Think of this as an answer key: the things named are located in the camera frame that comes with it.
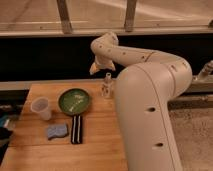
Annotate clear plastic cup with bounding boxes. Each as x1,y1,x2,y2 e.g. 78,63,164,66
30,97,52,121

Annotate metal frame post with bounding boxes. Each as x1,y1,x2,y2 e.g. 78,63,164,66
124,0,137,32
56,0,72,34

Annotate metal frame post right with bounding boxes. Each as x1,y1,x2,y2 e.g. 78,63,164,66
124,0,137,32

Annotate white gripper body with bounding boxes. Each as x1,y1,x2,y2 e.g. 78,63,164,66
89,56,115,75

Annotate grey fixture at right edge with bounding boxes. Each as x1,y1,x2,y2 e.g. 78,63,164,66
193,60,213,82

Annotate black striped bar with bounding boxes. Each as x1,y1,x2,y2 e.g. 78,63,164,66
71,115,83,144

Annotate blue sponge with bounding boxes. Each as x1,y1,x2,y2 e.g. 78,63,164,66
46,124,68,140

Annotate metal frame post left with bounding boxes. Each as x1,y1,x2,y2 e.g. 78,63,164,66
56,0,72,34

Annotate dark objects at left edge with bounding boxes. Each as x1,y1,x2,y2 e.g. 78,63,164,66
0,115,12,164

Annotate green round plate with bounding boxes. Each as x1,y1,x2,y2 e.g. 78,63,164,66
58,88,91,116

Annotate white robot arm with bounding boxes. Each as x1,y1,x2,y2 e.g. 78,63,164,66
90,32,192,171

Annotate clear plastic bottle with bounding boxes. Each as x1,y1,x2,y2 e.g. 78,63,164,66
102,73,113,98

